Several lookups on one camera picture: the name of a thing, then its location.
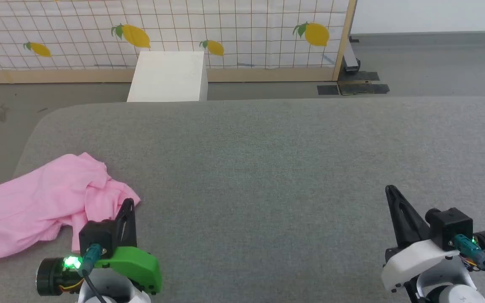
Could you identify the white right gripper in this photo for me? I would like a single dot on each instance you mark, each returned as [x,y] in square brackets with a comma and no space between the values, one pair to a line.
[415,259]

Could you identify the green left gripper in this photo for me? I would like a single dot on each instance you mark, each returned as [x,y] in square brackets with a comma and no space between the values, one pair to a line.
[137,263]

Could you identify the pink cotton garment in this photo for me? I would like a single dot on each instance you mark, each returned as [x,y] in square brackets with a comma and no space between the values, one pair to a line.
[36,198]

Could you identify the black metal screen foot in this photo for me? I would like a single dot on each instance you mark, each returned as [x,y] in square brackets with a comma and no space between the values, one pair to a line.
[358,86]

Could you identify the grey fabric sofa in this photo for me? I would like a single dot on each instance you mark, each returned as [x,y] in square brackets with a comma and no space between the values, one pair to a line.
[267,168]

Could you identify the white rectangular box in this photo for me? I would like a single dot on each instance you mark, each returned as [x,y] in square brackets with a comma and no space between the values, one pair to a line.
[169,78]

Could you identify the lemon print grid fabric panel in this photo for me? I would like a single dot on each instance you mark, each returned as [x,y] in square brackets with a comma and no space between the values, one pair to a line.
[78,25]

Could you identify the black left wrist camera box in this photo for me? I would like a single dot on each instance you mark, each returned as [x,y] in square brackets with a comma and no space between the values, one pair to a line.
[97,235]

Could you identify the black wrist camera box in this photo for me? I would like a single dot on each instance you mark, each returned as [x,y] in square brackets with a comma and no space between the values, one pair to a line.
[97,235]
[451,225]

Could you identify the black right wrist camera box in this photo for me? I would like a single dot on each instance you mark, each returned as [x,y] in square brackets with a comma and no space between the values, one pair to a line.
[451,225]

